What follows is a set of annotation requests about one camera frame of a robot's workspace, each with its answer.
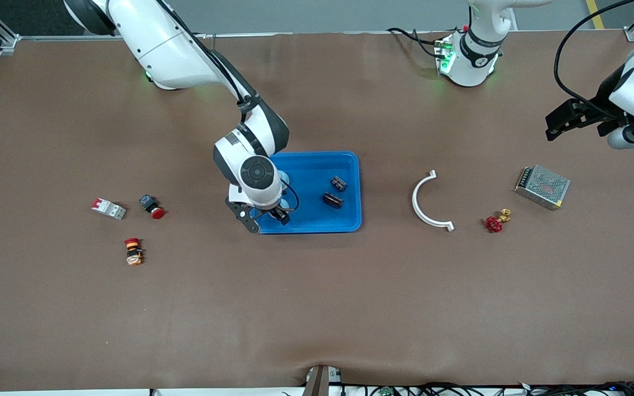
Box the red yellow orange push button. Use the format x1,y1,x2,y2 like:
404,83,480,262
124,237,144,267

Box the metal mesh power supply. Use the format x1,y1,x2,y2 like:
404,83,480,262
514,164,571,211

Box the black left base cables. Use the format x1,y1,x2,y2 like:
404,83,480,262
386,26,451,60

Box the silver table edge rail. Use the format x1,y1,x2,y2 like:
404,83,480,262
17,31,472,42

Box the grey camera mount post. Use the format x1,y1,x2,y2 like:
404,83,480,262
302,364,343,396

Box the white red circuit breaker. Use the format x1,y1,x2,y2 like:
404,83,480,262
91,197,127,221

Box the red mushroom button black body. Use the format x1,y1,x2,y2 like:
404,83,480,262
139,194,166,220

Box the blue plastic tray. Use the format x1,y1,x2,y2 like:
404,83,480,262
249,151,363,235

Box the white curved plastic clamp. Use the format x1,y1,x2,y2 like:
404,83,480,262
412,169,455,233

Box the red handle brass valve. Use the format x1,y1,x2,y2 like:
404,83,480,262
485,208,512,234

